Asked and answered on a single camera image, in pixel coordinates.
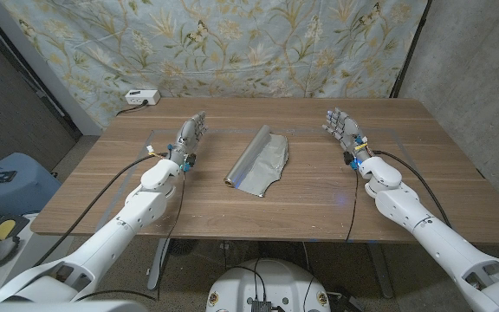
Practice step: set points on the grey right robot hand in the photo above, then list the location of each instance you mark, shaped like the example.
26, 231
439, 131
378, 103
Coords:
347, 132

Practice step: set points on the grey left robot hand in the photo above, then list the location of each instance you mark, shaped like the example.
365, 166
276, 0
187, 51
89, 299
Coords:
186, 138

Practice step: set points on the aluminum foil roll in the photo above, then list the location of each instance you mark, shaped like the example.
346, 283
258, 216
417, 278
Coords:
258, 167

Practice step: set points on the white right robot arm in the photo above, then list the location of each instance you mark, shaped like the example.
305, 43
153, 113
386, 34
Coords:
427, 234

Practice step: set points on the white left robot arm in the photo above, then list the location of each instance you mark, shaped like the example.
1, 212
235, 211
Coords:
102, 247

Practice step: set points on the white power strip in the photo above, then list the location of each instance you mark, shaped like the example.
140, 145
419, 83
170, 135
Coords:
142, 97

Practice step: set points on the black backdrop pole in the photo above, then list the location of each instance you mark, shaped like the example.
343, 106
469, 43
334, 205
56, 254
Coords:
407, 52

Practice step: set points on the floral backdrop cloth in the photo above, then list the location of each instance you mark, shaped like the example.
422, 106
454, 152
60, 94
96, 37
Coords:
232, 43

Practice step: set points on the grey table leg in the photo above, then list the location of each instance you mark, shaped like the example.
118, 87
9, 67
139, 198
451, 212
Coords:
379, 271
157, 264

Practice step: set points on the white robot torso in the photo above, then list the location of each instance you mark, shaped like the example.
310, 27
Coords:
275, 281

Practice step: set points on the black floor device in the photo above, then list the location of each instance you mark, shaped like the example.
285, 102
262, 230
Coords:
345, 301

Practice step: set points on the blue-grey plastic bin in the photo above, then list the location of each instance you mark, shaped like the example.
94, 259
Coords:
20, 195

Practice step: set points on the black torso electronics box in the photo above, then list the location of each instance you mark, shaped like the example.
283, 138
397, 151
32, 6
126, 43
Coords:
260, 306

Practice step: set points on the black item with yellow pads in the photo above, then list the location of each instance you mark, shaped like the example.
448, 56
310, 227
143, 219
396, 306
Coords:
2, 229

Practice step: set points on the white robot head cover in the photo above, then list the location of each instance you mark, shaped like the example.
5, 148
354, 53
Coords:
59, 307

